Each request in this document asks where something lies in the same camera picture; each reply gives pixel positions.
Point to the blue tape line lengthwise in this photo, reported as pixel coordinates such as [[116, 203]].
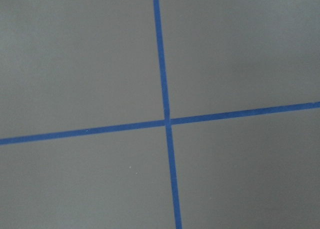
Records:
[[167, 116]]

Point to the blue tape line crosswise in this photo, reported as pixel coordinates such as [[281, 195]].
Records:
[[159, 123]]

